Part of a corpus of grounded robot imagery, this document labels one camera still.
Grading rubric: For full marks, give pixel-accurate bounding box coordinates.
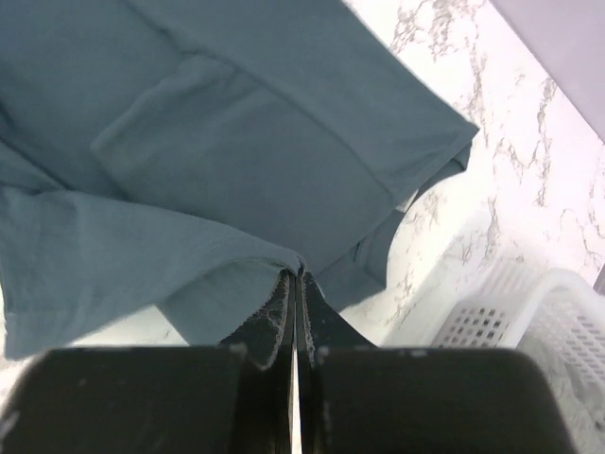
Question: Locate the blue t shirt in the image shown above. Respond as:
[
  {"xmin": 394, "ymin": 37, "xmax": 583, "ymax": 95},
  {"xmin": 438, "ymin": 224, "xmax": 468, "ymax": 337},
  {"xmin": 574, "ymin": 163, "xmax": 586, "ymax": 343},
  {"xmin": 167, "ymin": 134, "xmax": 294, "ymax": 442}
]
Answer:
[{"xmin": 1, "ymin": 1, "xmax": 477, "ymax": 359}]

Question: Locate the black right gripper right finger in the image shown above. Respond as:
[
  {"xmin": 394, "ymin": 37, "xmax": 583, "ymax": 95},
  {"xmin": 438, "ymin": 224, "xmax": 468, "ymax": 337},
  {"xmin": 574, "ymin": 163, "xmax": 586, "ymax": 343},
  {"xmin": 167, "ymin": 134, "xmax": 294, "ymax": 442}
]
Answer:
[{"xmin": 296, "ymin": 273, "xmax": 576, "ymax": 453}]

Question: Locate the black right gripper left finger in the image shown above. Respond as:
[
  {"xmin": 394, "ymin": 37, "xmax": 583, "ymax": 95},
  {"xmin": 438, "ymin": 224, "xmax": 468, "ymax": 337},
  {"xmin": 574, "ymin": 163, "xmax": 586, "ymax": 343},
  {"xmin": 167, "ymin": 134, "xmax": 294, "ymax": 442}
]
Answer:
[{"xmin": 1, "ymin": 271, "xmax": 296, "ymax": 453}]

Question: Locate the white plastic laundry basket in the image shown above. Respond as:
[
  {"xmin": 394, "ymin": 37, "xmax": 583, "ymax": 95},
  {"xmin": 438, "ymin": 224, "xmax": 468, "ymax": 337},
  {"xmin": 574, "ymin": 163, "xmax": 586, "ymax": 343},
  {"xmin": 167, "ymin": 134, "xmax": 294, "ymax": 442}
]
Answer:
[{"xmin": 432, "ymin": 263, "xmax": 604, "ymax": 453}]

